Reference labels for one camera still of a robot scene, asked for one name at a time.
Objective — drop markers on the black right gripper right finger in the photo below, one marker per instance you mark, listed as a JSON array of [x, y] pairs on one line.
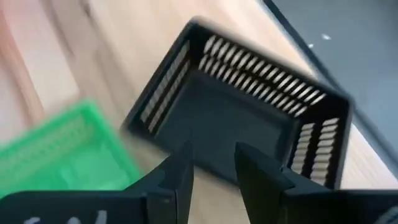
[[258, 186]]

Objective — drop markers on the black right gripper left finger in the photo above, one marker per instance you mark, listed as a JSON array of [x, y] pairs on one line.
[[171, 186]]

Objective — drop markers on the black plastic slotted basket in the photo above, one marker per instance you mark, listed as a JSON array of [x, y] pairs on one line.
[[224, 124]]

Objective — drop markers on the green plastic slotted basket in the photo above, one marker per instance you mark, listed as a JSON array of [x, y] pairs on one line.
[[62, 155]]

